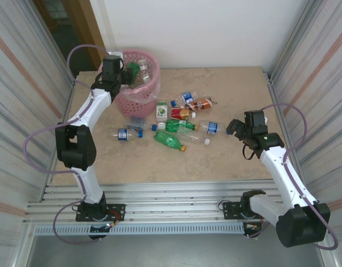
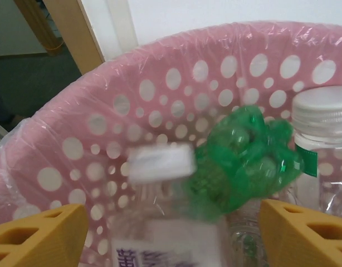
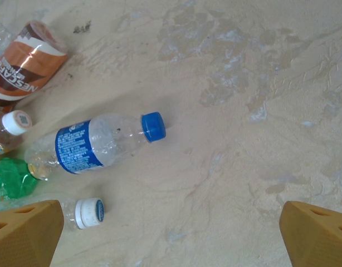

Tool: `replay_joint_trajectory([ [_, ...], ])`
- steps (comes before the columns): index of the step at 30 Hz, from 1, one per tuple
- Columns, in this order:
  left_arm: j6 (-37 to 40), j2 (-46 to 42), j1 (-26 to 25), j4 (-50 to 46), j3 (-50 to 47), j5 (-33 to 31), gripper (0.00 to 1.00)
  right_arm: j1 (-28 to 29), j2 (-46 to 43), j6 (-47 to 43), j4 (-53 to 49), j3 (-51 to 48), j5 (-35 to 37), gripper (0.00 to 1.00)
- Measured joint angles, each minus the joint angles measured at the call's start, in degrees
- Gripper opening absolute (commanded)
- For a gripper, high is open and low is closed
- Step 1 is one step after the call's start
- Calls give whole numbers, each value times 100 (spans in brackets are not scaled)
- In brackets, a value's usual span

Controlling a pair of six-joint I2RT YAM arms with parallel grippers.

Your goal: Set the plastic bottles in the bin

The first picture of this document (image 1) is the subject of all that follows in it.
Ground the clear bottle blue label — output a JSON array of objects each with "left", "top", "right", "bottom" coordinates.
[
  {"left": 199, "top": 119, "right": 232, "bottom": 137},
  {"left": 109, "top": 128, "right": 144, "bottom": 142},
  {"left": 170, "top": 91, "right": 201, "bottom": 108}
]

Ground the brown Nescafe bottle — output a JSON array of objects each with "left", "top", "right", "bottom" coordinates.
[{"left": 186, "top": 96, "right": 218, "bottom": 111}]

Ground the crushed bottle dark blue label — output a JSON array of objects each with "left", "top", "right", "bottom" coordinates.
[{"left": 126, "top": 116, "right": 147, "bottom": 130}]

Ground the crushed clear bottle white cap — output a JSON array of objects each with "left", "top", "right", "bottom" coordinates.
[{"left": 175, "top": 126, "right": 211, "bottom": 147}]

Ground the green white drink carton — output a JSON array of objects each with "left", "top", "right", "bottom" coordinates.
[{"left": 155, "top": 102, "right": 169, "bottom": 121}]

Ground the red yellow label bottle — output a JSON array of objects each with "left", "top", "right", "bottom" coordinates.
[{"left": 170, "top": 107, "right": 197, "bottom": 121}]

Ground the crushed green plastic bottle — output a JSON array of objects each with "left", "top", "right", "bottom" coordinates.
[{"left": 165, "top": 119, "right": 200, "bottom": 133}]

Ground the clear plastic bin liner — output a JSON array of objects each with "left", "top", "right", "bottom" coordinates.
[{"left": 116, "top": 60, "right": 160, "bottom": 104}]

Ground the pink plastic bin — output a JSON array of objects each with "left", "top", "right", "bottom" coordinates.
[{"left": 113, "top": 49, "right": 161, "bottom": 117}]

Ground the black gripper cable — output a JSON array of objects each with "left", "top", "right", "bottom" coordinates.
[{"left": 242, "top": 143, "right": 258, "bottom": 161}]

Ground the wooden door frame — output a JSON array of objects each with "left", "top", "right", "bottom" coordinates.
[{"left": 62, "top": 0, "right": 108, "bottom": 72}]

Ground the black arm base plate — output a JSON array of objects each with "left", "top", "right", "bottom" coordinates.
[
  {"left": 76, "top": 203, "right": 126, "bottom": 223},
  {"left": 221, "top": 201, "right": 273, "bottom": 222}
]

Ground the aluminium rail frame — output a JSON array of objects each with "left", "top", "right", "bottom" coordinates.
[{"left": 23, "top": 179, "right": 326, "bottom": 226}]

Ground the grey slotted cable duct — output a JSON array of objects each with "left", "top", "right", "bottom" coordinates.
[{"left": 34, "top": 224, "right": 246, "bottom": 236}]

